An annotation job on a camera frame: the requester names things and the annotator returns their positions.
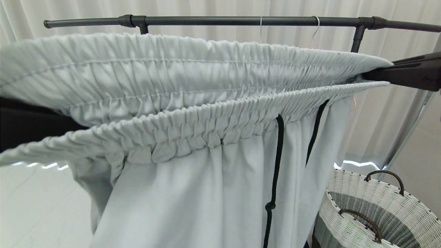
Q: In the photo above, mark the pale grey shorts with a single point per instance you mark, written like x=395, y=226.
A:
x=206, y=189

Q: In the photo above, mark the pink clothes hanger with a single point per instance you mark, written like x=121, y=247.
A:
x=261, y=27
x=318, y=26

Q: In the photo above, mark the black clothes rack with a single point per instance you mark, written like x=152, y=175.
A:
x=206, y=21

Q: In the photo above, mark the white laundry basket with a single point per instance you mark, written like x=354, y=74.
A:
x=379, y=206

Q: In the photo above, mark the white curtain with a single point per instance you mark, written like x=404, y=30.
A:
x=206, y=8

